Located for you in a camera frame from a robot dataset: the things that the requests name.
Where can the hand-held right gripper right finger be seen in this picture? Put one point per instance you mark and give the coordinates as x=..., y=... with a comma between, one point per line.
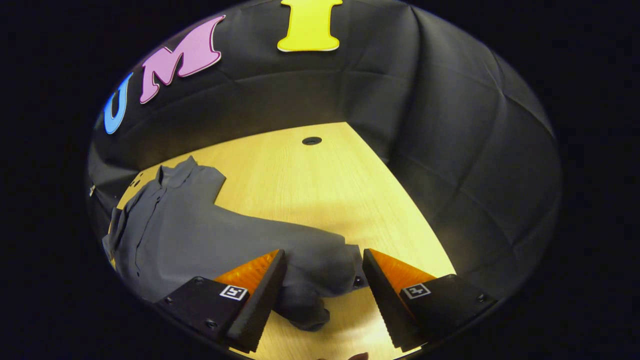
x=385, y=305

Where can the black backdrop cloth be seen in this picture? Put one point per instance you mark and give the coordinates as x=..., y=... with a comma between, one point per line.
x=450, y=150

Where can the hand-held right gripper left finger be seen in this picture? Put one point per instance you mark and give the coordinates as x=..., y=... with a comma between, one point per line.
x=260, y=305

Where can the grey button-up shirt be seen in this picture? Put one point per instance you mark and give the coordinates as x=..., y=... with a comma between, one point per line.
x=190, y=235

